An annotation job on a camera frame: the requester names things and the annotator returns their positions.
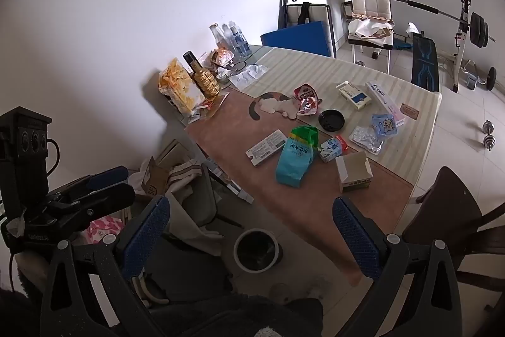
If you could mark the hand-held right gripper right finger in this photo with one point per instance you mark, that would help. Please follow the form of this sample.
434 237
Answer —
355 238

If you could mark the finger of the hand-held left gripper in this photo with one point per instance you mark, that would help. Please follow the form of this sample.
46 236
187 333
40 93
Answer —
108 176
114 195

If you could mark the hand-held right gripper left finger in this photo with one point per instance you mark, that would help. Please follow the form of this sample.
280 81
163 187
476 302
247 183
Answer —
152 228

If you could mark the blue plastic packet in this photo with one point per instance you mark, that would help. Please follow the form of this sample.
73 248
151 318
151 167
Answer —
384 125

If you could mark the red snack packet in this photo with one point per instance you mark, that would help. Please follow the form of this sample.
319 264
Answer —
305 100

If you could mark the round trash bin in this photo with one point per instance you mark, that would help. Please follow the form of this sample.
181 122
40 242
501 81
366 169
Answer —
256 250

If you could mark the pink packet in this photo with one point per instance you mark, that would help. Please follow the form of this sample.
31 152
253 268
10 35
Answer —
103 226

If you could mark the brown cardboard box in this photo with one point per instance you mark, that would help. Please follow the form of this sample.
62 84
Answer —
158 177

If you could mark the beige cloth bag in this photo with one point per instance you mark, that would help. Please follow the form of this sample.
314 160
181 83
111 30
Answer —
185 179

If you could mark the open white cardboard box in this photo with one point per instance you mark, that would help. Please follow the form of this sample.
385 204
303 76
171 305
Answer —
353 173

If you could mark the small milk carton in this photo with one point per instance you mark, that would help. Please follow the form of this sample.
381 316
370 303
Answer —
333 149

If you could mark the silver foil packet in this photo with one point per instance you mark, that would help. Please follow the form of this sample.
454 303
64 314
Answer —
365 141

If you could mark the dark brown chair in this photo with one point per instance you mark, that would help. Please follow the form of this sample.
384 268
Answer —
453 202

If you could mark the yellow chips bag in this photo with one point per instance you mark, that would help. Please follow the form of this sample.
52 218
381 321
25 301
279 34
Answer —
179 88

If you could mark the black plastic lid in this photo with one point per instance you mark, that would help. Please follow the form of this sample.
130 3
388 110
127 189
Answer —
331 120

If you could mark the clear plastic wrapper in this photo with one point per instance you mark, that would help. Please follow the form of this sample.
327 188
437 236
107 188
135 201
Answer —
209 106

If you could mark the white flat medicine box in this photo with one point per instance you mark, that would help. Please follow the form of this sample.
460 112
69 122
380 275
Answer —
266 147

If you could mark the gold grenade-shaped bottle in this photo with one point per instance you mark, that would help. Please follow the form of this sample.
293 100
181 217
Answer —
205 82

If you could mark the brown card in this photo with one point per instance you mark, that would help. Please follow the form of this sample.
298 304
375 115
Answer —
409 111

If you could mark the white and pink toothpaste box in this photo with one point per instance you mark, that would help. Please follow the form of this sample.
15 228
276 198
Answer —
384 100

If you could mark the white and blue box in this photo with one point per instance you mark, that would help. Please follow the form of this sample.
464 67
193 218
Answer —
355 96

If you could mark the orange snack packet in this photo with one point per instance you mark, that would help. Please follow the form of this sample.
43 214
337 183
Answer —
223 56

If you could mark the chrome dumbbell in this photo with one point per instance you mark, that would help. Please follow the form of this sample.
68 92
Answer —
488 135

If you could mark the clear plastic bag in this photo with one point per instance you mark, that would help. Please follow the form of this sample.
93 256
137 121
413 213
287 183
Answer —
246 76

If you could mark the clear glass bottle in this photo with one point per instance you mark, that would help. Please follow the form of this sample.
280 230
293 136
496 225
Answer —
217 35

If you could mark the plastic water bottle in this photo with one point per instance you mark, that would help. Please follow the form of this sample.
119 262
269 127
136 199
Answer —
232 37
243 43

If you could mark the black weight bench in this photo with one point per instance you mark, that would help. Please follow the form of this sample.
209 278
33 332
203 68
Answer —
424 60

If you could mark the blue board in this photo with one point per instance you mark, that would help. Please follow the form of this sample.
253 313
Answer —
296 39

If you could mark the black dumbbell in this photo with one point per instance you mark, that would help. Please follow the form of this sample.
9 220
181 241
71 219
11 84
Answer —
490 78

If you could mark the white barbell rack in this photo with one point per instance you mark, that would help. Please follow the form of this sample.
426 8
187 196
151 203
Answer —
462 33

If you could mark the barbell with black plates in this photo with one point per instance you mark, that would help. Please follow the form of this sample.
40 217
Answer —
479 31

